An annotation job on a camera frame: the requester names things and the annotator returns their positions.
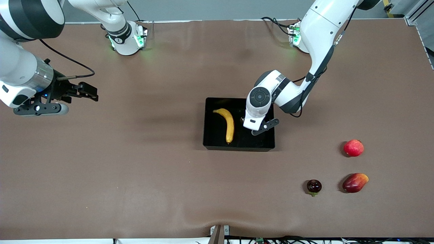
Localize yellow banana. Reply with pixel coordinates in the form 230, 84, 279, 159
213, 108, 235, 144

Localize black plastic box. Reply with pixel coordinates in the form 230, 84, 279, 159
202, 97, 276, 152

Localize red pomegranate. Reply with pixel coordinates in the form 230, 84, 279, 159
343, 139, 364, 157

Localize brown table mat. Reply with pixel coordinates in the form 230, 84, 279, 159
0, 19, 434, 240

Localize dark purple mangosteen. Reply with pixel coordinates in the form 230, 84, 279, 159
307, 179, 322, 197

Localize red mango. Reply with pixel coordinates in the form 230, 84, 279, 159
342, 173, 369, 194

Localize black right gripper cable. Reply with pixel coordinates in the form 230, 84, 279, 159
39, 39, 95, 80

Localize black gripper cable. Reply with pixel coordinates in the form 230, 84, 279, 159
39, 39, 95, 80
290, 7, 358, 118

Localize thin black base cable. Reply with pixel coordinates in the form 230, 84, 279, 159
127, 0, 141, 22

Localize black base cable bundle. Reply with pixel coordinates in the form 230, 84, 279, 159
260, 16, 297, 37

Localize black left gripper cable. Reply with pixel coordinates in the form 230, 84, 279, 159
290, 7, 358, 118

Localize aluminium frame profile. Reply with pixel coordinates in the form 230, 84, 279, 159
405, 0, 434, 26

